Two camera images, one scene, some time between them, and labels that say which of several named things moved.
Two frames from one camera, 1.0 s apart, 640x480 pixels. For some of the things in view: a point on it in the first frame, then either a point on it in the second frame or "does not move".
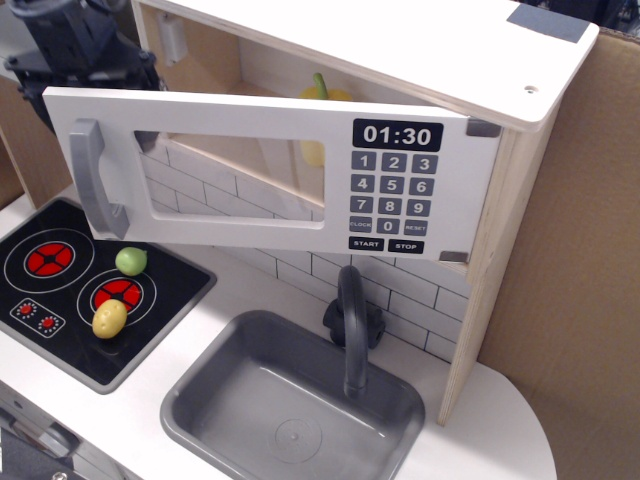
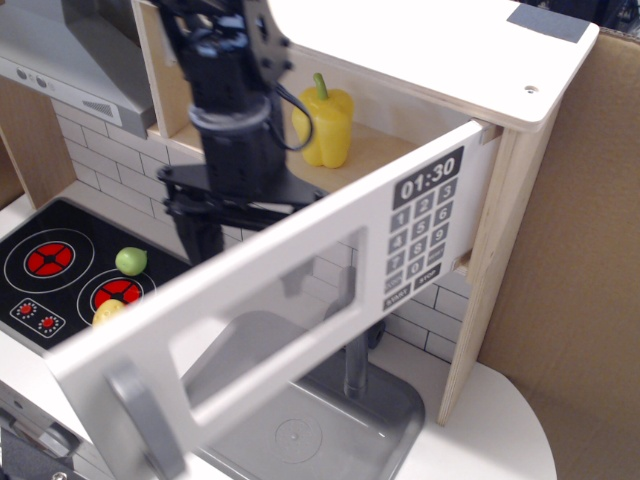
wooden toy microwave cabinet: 517,61 does not move
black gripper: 81,44 -> 245,183
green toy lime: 131,261 does not move
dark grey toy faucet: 356,326 does not move
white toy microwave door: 280,174 -> 417,223
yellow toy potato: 109,318 does not move
